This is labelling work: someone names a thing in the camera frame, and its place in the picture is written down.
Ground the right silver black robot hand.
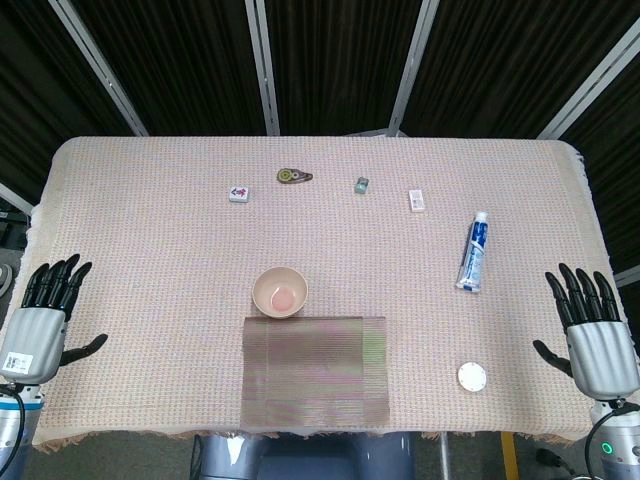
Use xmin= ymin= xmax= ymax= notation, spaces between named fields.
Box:
xmin=532 ymin=263 xmax=640 ymax=401

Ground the black pleated curtain panel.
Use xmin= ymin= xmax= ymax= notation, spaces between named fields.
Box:
xmin=264 ymin=0 xmax=426 ymax=137
xmin=69 ymin=0 xmax=266 ymax=137
xmin=0 ymin=0 xmax=141 ymax=201
xmin=559 ymin=49 xmax=640 ymax=276
xmin=402 ymin=0 xmax=640 ymax=139

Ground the beige waffle-weave tablecloth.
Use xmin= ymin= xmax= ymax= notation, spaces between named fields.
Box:
xmin=22 ymin=135 xmax=629 ymax=454

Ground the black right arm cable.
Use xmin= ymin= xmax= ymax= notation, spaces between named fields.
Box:
xmin=584 ymin=402 xmax=631 ymax=480

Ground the pink beige bowl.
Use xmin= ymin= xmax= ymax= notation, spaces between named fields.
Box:
xmin=252 ymin=266 xmax=309 ymax=320

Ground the white round lid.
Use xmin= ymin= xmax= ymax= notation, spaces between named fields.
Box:
xmin=456 ymin=361 xmax=488 ymax=393

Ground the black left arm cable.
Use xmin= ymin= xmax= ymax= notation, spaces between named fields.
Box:
xmin=0 ymin=384 xmax=26 ymax=466

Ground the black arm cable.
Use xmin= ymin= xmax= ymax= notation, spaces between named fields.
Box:
xmin=584 ymin=402 xmax=631 ymax=480
xmin=0 ymin=384 xmax=26 ymax=466

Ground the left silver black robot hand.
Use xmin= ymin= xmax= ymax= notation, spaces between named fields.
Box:
xmin=0 ymin=253 xmax=109 ymax=386

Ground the blue-grey robot torso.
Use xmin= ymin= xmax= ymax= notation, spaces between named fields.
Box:
xmin=192 ymin=432 xmax=416 ymax=480

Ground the blue white toothpaste tube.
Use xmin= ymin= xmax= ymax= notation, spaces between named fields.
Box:
xmin=454 ymin=210 xmax=490 ymax=295

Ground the brown woven placemat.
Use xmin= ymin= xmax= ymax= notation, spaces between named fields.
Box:
xmin=241 ymin=314 xmax=392 ymax=430

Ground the olive correction tape dispenser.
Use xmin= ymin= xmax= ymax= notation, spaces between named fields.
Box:
xmin=276 ymin=168 xmax=314 ymax=186

